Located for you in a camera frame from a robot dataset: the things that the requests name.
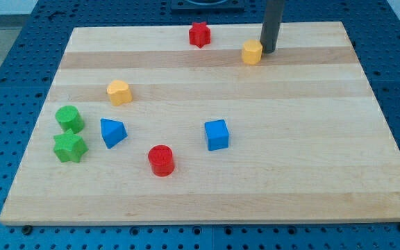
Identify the green star block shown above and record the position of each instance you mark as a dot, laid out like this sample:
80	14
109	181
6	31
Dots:
69	147

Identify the blue cube block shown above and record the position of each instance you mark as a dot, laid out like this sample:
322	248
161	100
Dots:
217	135

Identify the green cylinder block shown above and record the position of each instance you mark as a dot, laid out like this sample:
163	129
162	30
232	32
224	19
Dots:
69	118

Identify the wooden board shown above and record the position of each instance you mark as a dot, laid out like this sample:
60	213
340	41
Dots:
308	142

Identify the yellow hexagon block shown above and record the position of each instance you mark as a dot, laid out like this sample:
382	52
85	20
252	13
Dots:
251	52

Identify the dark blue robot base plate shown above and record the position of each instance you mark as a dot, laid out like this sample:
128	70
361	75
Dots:
206	5

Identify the yellow heart block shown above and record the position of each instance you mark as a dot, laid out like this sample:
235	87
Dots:
119	92

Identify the blue triangle block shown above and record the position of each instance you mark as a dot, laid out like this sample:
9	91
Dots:
112	132

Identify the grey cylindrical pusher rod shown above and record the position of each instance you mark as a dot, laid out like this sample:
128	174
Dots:
271	25

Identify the red star block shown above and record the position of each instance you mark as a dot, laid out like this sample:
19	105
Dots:
199	34

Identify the red cylinder block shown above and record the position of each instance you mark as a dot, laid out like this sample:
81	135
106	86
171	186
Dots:
161	160

